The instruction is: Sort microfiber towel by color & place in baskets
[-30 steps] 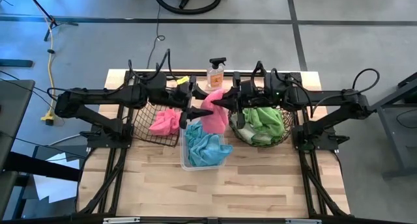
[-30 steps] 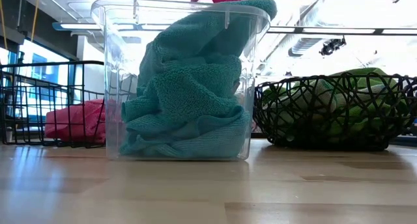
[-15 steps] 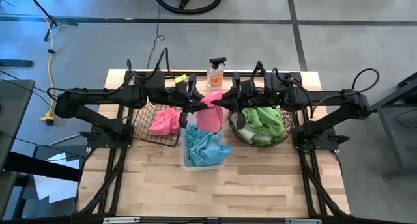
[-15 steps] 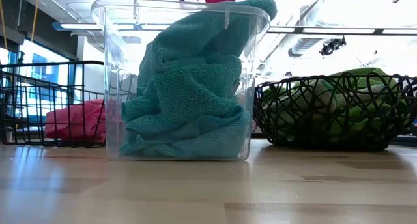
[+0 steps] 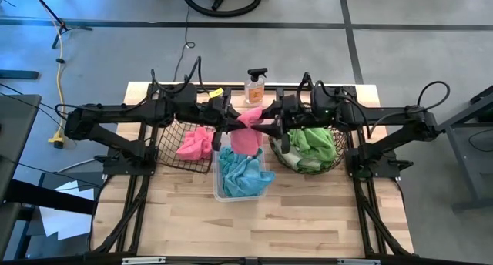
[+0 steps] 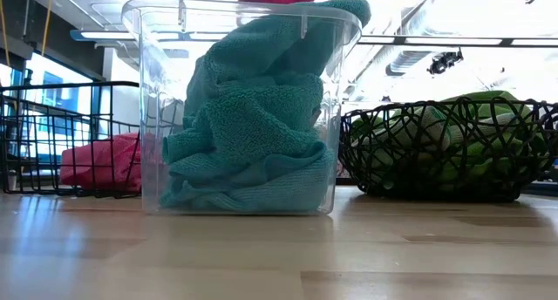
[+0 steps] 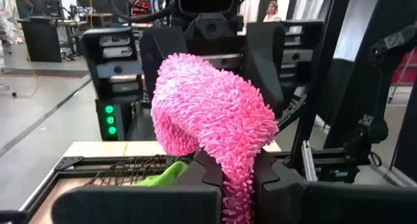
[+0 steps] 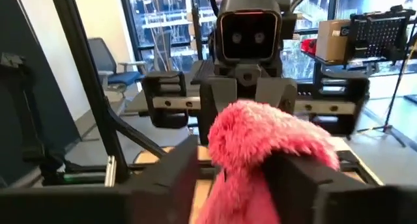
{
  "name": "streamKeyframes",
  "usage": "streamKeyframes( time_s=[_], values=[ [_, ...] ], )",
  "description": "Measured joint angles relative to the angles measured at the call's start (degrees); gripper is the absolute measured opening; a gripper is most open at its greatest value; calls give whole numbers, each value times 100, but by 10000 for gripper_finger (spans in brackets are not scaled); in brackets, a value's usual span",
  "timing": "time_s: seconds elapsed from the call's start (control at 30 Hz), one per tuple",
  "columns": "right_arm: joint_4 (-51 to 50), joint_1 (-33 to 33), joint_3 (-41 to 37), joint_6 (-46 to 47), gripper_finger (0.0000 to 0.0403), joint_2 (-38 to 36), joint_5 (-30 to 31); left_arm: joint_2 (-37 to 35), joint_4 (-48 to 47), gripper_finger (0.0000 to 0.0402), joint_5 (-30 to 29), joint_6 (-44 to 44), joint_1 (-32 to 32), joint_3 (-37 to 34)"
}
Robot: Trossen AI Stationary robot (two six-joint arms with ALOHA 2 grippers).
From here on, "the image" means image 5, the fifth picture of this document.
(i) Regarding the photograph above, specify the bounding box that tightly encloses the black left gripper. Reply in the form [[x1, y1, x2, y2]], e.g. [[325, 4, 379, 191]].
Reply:
[[200, 86, 247, 152]]

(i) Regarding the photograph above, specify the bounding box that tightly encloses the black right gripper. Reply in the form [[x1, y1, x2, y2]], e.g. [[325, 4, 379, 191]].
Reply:
[[252, 87, 314, 155]]

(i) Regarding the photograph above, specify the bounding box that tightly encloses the pink microfiber towel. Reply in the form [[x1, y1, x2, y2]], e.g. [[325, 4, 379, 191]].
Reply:
[[230, 106, 266, 157], [176, 126, 215, 162]]

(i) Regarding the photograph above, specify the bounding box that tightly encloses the blue microfiber towel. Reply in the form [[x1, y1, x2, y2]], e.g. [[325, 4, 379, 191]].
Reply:
[[222, 158, 277, 199]]

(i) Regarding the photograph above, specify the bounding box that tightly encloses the orange liquid spray bottle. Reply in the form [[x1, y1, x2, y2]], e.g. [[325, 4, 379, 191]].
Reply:
[[244, 67, 269, 106]]

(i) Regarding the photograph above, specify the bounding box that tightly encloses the clear plastic bin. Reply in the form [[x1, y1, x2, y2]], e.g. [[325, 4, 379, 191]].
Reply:
[[212, 132, 270, 203]]

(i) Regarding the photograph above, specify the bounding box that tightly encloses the dark woven round basket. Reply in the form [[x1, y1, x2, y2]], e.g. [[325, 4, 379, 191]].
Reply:
[[267, 120, 347, 176]]

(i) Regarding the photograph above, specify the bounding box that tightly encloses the black tripod stand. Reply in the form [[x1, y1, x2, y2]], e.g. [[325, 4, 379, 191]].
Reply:
[[29, 0, 93, 50]]

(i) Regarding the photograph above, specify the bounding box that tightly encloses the grey metal stand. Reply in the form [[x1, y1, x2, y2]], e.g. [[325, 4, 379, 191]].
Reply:
[[423, 86, 493, 214]]

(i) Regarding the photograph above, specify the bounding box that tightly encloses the black desk leg beam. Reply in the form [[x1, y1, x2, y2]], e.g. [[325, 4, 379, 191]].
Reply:
[[5, 179, 97, 216]]

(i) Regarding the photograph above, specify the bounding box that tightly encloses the grey desk top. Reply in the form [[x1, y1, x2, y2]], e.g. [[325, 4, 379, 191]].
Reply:
[[0, 94, 42, 263]]

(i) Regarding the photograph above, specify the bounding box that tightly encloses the black flat floor bar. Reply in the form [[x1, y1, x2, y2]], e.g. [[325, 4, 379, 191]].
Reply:
[[0, 69, 39, 80]]

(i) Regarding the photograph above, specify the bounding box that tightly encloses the black aluminium table frame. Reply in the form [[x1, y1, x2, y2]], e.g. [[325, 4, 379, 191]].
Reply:
[[0, 82, 493, 265]]

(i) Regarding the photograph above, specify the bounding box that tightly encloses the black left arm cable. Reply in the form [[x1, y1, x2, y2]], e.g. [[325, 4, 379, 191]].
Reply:
[[149, 55, 212, 96]]

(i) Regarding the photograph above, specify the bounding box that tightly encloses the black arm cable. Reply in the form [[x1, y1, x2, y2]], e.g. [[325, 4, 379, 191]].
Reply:
[[369, 79, 451, 139], [149, 55, 212, 96]]

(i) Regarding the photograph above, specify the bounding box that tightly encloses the black wire rectangular basket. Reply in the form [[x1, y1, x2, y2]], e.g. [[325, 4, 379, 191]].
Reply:
[[156, 116, 215, 176]]

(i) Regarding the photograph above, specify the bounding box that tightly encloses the thin black floor cable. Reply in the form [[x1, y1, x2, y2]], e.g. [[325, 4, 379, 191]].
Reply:
[[0, 82, 66, 122], [172, 0, 196, 82]]

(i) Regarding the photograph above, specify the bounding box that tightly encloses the black vacuum hose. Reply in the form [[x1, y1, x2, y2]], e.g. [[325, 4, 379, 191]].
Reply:
[[178, 0, 263, 18]]

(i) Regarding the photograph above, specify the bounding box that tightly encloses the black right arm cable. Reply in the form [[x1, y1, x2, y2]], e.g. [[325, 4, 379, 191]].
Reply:
[[369, 79, 451, 139]]

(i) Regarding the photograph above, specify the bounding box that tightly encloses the silver metal bracket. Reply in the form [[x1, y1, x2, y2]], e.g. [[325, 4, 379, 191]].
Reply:
[[122, 257, 166, 265], [337, 258, 381, 265]]

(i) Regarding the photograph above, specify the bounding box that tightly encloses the yellow extension cable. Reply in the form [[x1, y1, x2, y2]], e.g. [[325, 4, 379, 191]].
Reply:
[[45, 2, 67, 149]]

